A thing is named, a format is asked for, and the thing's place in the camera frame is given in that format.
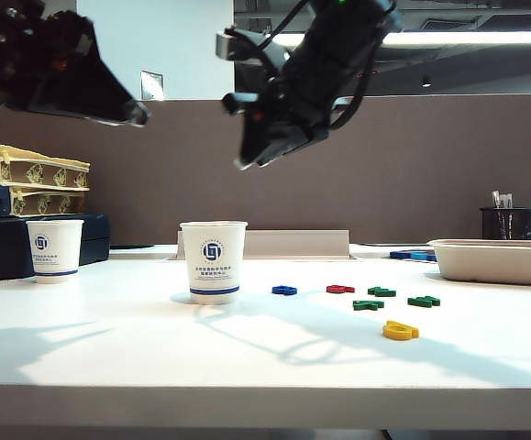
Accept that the large white paper cup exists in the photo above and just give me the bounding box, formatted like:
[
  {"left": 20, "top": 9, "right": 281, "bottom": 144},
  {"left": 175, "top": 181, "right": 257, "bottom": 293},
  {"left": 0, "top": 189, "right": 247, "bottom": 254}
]
[{"left": 179, "top": 221, "right": 249, "bottom": 306}]

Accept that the yellow patterned box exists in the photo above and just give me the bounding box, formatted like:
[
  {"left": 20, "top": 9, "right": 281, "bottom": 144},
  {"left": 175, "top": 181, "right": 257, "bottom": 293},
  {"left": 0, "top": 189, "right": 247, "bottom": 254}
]
[{"left": 10, "top": 186, "right": 91, "bottom": 217}]

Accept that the black mesh pen holder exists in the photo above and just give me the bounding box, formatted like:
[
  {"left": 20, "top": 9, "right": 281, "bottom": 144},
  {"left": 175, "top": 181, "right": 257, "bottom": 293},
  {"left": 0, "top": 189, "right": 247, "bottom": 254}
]
[{"left": 479, "top": 206, "right": 531, "bottom": 243}]

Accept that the brown desk divider panel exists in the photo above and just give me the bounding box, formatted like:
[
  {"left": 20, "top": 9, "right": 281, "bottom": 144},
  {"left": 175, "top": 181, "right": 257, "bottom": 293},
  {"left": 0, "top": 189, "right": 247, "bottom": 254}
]
[{"left": 0, "top": 93, "right": 531, "bottom": 247}]

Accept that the black right camera bracket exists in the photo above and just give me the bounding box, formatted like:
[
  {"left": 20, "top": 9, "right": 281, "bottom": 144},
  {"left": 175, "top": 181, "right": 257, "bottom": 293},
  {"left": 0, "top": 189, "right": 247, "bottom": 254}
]
[{"left": 223, "top": 26, "right": 292, "bottom": 82}]

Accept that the yellow letter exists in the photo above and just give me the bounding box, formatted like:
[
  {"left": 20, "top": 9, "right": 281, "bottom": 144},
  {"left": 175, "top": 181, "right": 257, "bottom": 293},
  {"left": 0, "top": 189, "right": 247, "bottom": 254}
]
[{"left": 382, "top": 320, "right": 421, "bottom": 341}]

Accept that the beige pulp tray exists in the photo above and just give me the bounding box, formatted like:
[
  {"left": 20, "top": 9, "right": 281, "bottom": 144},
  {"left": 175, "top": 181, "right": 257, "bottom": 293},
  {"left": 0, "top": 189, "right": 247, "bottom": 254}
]
[{"left": 427, "top": 238, "right": 531, "bottom": 289}]

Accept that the beige cable tray flap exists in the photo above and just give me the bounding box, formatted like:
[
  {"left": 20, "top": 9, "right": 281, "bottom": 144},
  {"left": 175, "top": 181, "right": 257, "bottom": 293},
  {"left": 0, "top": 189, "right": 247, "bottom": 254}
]
[{"left": 176, "top": 229, "right": 359, "bottom": 261}]

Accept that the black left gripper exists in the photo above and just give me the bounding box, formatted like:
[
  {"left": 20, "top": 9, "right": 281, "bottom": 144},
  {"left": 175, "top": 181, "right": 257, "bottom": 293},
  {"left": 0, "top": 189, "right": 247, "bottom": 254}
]
[{"left": 0, "top": 6, "right": 149, "bottom": 127}]

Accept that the black right camera cable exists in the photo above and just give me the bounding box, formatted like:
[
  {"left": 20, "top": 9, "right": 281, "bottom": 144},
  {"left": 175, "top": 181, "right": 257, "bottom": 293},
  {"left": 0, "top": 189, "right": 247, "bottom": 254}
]
[{"left": 226, "top": 0, "right": 311, "bottom": 51}]

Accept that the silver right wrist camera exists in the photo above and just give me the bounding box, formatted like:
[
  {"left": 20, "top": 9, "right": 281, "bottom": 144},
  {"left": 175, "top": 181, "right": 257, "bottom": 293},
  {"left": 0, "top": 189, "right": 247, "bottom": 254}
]
[{"left": 215, "top": 29, "right": 248, "bottom": 63}]

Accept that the small white paper cup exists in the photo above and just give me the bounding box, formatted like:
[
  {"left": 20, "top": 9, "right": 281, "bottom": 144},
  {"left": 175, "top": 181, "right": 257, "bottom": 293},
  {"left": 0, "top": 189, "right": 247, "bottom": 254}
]
[{"left": 26, "top": 219, "right": 85, "bottom": 285}]

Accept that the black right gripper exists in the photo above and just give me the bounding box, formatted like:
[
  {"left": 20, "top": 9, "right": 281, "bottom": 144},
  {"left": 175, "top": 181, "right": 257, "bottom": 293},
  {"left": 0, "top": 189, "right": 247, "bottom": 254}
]
[{"left": 222, "top": 8, "right": 385, "bottom": 171}]

